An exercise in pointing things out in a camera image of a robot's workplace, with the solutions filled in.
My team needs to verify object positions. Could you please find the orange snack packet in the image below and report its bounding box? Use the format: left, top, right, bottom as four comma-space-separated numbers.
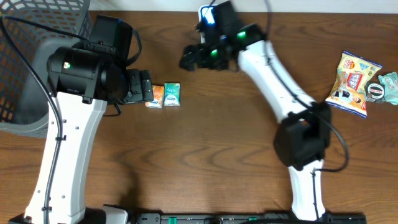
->
145, 85, 165, 109

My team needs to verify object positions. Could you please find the green tissue packet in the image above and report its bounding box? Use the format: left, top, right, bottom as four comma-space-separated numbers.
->
164, 83, 180, 106

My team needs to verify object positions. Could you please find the yellow snack bag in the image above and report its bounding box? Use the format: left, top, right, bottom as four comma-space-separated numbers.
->
325, 51, 382, 118

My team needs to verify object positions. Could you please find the black round-logo snack packet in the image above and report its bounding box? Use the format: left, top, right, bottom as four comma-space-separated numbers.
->
365, 82, 386, 103

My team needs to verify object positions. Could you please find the light green snack packet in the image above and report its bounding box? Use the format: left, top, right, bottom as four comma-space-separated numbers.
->
378, 72, 398, 105

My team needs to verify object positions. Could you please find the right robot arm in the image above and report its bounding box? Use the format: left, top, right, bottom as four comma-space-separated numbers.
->
179, 24, 330, 221

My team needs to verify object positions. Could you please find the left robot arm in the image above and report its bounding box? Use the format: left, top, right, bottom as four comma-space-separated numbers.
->
11, 43, 153, 223

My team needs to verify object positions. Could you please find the white barcode scanner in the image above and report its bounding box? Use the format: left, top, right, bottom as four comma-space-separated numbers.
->
197, 6, 218, 45

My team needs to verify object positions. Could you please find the dark grey plastic basket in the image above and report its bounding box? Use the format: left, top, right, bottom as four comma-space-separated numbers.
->
1, 0, 92, 138

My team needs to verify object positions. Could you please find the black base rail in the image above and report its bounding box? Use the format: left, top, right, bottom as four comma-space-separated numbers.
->
130, 212, 367, 224

